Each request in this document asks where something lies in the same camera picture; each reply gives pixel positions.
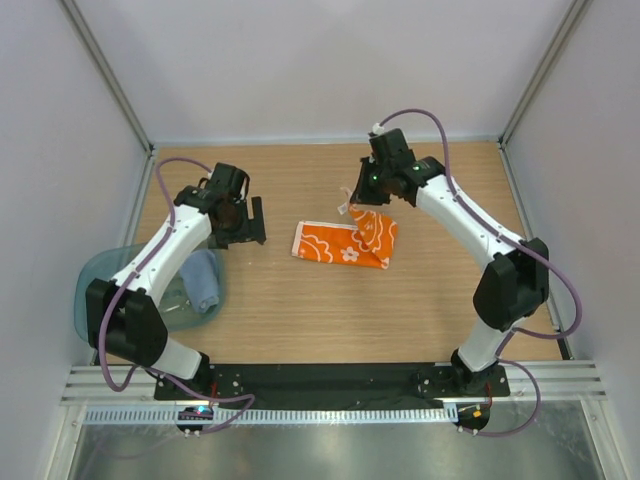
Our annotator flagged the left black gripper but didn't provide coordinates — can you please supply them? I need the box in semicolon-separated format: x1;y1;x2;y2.
209;197;264;250

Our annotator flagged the orange and white towel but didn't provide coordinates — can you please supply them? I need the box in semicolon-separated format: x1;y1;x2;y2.
291;188;398;270

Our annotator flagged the blue bear towel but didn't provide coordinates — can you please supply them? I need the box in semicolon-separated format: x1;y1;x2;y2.
179;249;220;314

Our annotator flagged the translucent blue plastic bin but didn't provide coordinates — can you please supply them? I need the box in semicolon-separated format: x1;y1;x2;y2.
74;244;227;341

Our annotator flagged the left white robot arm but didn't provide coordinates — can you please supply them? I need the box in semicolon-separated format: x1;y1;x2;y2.
85;186;266;400

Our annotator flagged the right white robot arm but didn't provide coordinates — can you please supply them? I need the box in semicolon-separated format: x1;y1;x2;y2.
351;157;549;396

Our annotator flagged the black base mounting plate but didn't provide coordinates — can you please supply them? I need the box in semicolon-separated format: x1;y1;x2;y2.
153;362;511;411

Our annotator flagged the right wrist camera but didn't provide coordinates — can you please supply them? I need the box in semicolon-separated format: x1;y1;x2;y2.
369;128;415;170

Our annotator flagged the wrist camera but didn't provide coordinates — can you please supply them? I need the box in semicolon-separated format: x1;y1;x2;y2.
369;128;415;170
198;163;250;201

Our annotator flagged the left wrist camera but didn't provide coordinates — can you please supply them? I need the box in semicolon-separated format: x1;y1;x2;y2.
198;163;250;201

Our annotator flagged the white slotted cable duct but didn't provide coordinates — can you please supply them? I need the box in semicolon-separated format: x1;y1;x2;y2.
83;404;458;428

